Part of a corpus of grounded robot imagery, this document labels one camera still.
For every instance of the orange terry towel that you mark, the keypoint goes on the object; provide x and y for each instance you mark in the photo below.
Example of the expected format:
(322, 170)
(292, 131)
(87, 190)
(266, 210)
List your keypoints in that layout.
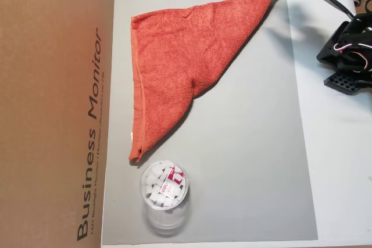
(189, 56)

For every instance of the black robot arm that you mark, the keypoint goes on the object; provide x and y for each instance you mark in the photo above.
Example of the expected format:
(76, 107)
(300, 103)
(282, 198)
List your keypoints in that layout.
(346, 41)

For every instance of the black perforated base clamp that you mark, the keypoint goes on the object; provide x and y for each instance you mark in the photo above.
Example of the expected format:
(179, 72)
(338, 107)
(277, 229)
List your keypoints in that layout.
(343, 82)

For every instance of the grey table mat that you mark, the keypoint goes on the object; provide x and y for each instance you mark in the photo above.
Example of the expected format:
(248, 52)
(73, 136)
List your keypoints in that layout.
(247, 172)

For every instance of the white towel label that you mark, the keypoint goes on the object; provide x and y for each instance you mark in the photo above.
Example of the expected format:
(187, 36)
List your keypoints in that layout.
(131, 136)

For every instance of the red white eraser sleeve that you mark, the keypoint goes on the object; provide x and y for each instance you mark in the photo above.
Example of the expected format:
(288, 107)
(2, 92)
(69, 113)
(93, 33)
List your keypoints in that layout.
(174, 174)

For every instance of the white eraser cube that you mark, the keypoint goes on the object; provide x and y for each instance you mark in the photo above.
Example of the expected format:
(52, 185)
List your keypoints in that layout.
(148, 189)
(151, 179)
(158, 199)

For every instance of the deli labelled white eraser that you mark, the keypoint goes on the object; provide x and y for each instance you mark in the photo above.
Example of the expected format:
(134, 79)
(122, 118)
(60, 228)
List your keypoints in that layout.
(167, 190)

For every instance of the clear plastic jar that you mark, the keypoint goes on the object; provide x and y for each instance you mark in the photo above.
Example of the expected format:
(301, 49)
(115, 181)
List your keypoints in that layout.
(164, 201)

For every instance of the brown cardboard monitor box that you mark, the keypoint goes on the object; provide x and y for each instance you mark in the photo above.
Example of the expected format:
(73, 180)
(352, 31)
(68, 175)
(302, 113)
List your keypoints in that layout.
(52, 100)

